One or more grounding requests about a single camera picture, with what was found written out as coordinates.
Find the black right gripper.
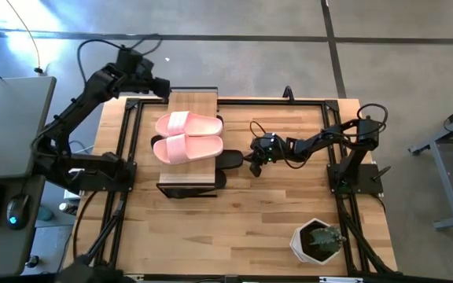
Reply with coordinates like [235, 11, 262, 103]
[242, 133, 289, 178]

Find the pink slide sandal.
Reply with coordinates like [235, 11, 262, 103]
[152, 133, 224, 166]
[155, 110, 224, 138]

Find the wooden shelf with black frame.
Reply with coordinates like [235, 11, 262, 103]
[156, 86, 219, 199]

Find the dark table clamp hook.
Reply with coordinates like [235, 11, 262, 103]
[282, 85, 296, 104]

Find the white hexagonal planter pot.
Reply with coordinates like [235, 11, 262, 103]
[289, 218, 341, 265]

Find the small green cactus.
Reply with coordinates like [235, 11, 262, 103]
[308, 222, 347, 252]

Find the small white-capped bottle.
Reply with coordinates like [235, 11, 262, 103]
[58, 201, 79, 216]

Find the large grey desk top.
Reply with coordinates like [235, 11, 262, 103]
[0, 76, 57, 180]

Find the small teal object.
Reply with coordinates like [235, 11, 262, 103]
[36, 206, 57, 222]

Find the black computer mouse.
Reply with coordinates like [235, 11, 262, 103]
[6, 195, 31, 231]

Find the black aluminium rig frame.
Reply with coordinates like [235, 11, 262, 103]
[67, 96, 399, 276]

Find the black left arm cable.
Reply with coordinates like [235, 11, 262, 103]
[76, 34, 163, 83]

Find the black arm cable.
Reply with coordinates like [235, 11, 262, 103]
[356, 102, 389, 137]
[76, 34, 163, 83]

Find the thin floor cable with plug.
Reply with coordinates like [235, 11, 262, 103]
[5, 0, 46, 75]

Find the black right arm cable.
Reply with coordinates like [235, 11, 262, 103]
[356, 102, 389, 137]

